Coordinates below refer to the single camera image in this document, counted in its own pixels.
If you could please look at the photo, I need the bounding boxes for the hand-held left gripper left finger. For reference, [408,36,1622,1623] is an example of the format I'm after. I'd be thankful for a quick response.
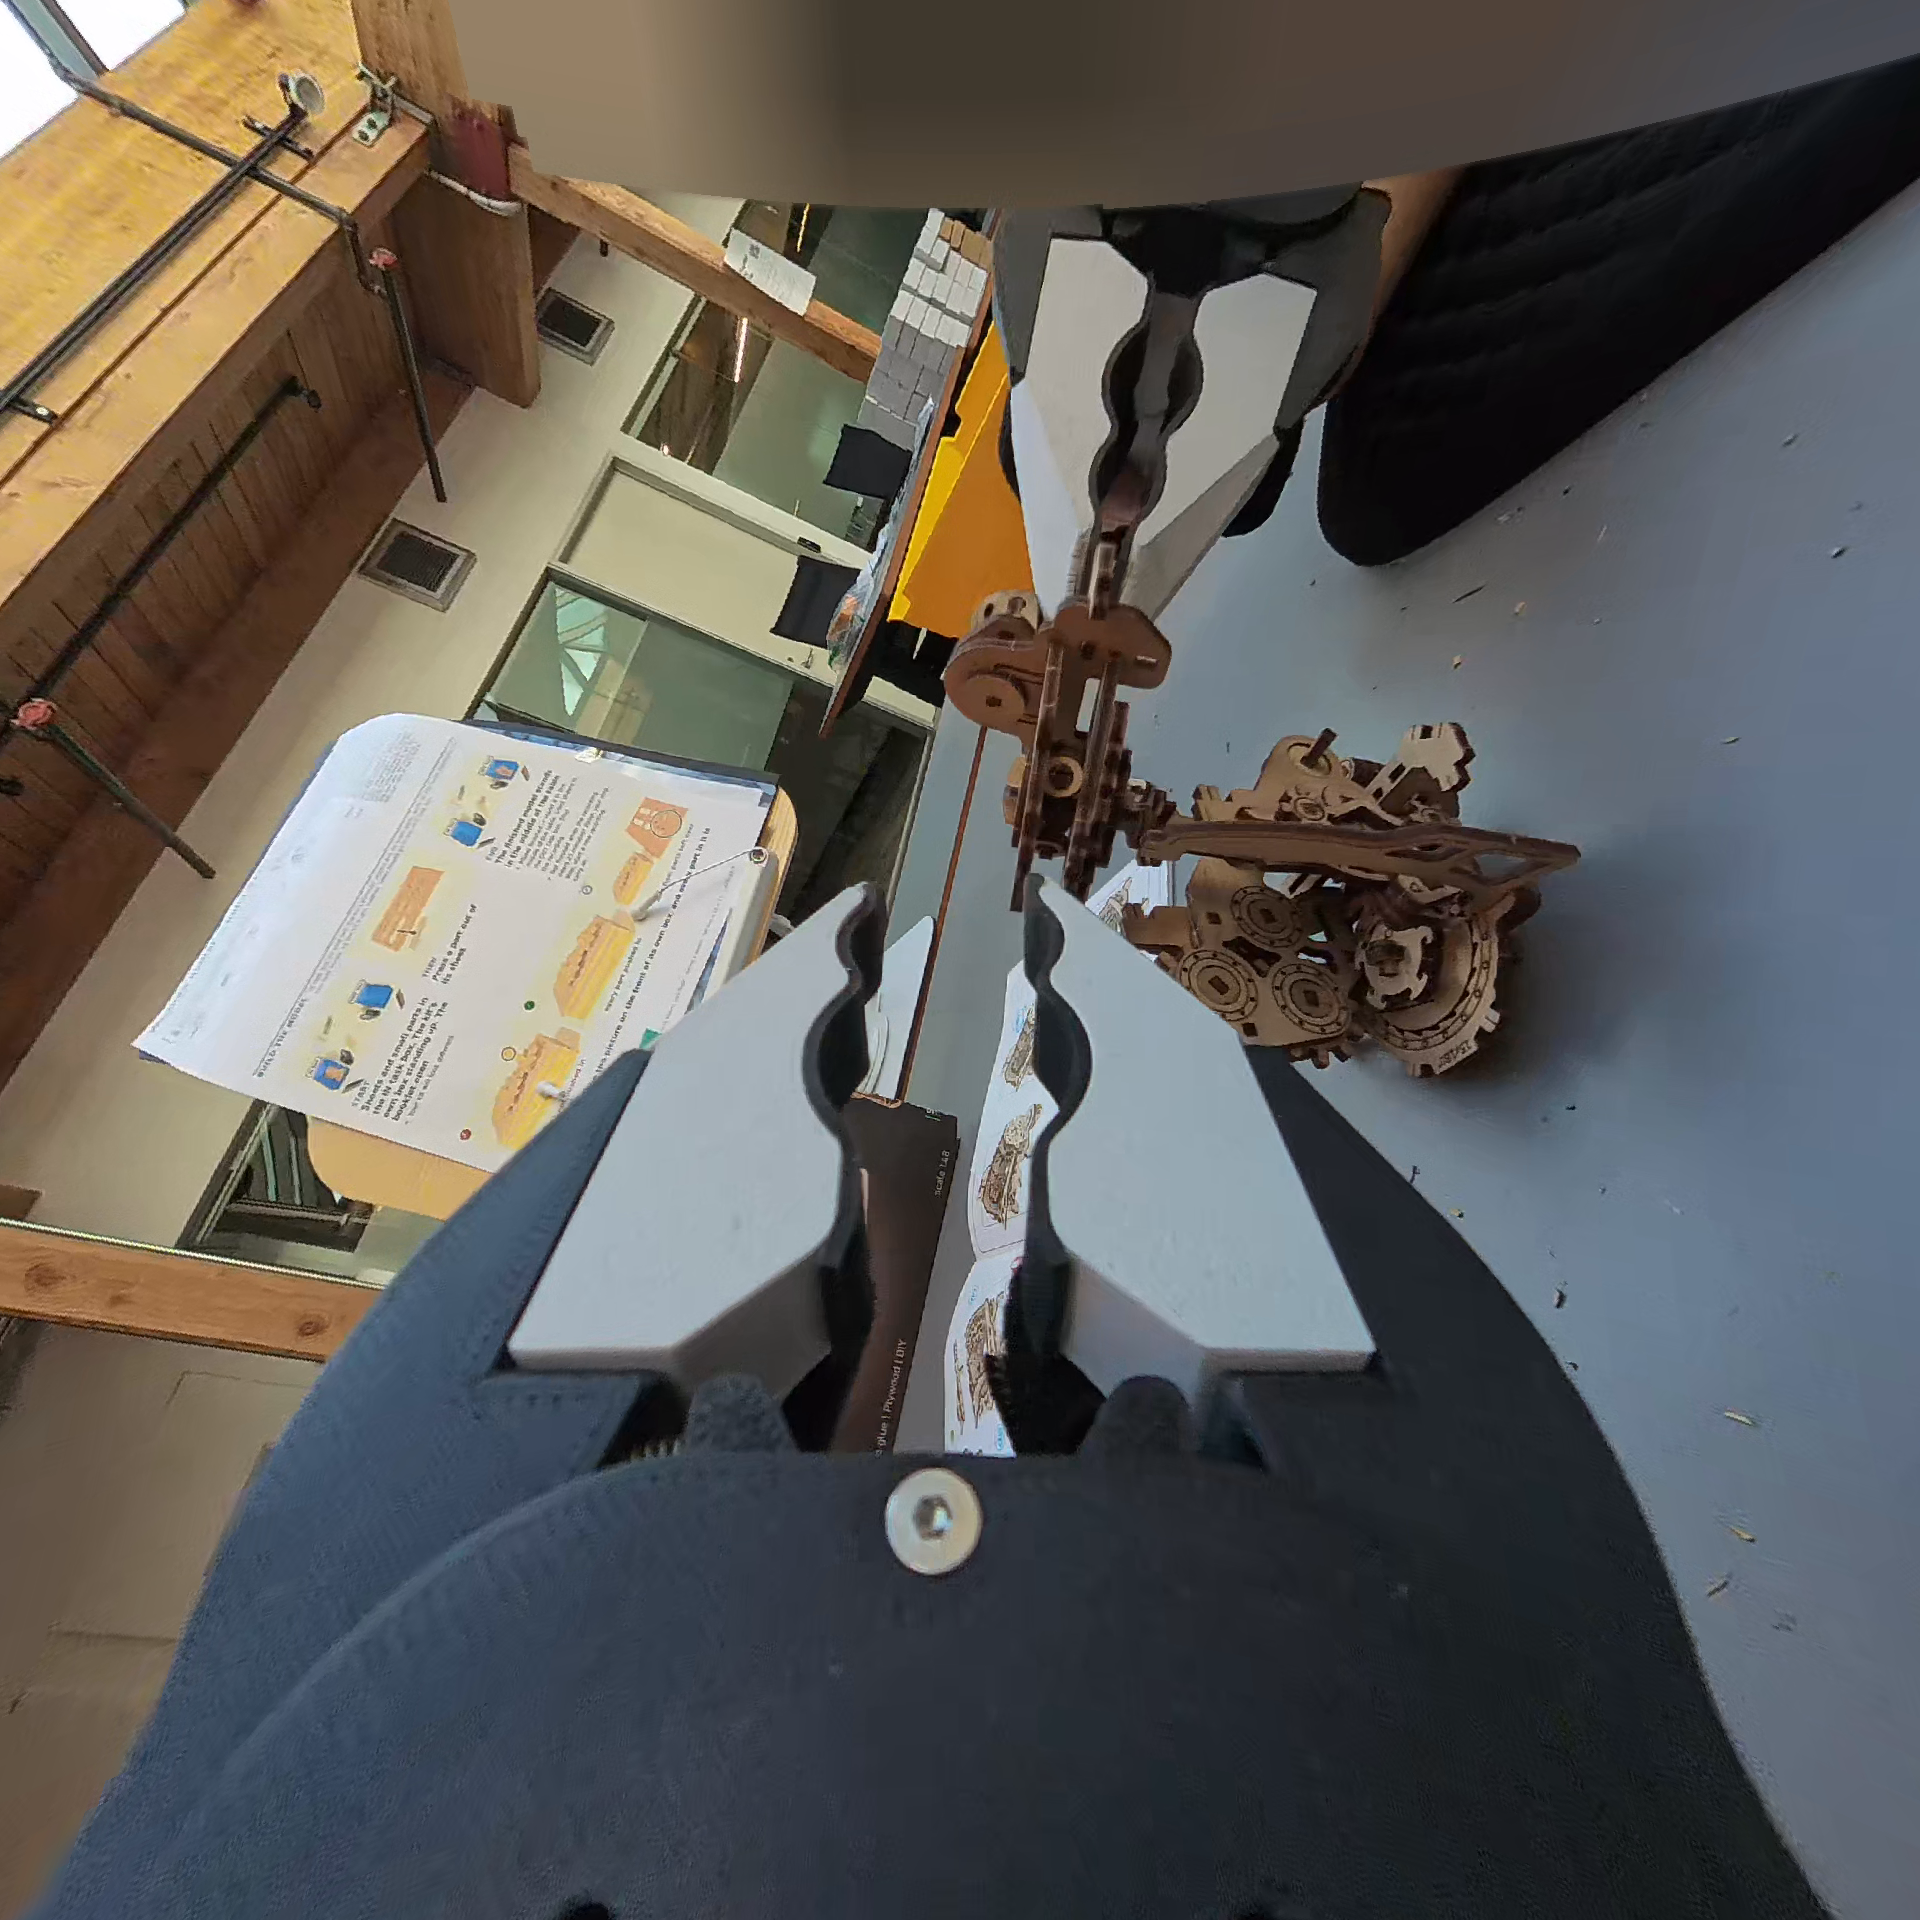
[507,882,890,1413]

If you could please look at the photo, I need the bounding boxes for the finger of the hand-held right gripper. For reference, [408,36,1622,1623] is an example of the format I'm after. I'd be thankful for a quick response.
[1117,188,1389,618]
[990,209,1180,589]

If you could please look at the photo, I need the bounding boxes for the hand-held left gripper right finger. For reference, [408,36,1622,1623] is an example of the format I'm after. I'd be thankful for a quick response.
[1000,881,1379,1450]

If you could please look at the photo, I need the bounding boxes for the large wooden mechanical model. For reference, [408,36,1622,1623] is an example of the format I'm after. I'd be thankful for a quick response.
[1117,721,1584,1081]

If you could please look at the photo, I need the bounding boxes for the small wooden gear assembly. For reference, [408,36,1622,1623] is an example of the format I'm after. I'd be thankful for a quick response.
[942,517,1175,910]

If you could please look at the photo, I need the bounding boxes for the grey desk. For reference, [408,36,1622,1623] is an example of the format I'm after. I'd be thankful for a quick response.
[901,60,1920,1920]

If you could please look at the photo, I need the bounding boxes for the stack of white boxes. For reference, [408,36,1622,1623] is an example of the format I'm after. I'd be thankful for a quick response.
[861,210,991,437]

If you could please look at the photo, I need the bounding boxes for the yellow plastic bin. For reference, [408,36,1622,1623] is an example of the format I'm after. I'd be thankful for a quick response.
[885,322,1038,641]

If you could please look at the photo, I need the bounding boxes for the illustrated model booklet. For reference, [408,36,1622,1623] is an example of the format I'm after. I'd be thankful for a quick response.
[878,867,1186,1460]

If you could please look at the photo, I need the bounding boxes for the dark printed puzzle box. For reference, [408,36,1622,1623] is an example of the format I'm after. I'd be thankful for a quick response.
[779,1093,963,1455]

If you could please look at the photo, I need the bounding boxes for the brown plywood board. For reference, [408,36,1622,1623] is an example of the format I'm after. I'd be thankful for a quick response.
[819,210,1003,741]

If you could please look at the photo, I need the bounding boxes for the white hanging paper notice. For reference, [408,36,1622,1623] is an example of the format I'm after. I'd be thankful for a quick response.
[724,228,820,317]

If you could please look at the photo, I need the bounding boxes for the white illustrated instruction sheet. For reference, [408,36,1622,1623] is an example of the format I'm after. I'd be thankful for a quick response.
[132,713,783,1175]

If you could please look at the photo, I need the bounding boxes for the black quilted cushion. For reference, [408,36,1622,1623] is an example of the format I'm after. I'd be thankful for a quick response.
[1316,60,1920,569]

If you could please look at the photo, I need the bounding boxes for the black sprinkler pipe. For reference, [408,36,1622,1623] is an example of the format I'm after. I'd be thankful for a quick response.
[52,60,452,505]

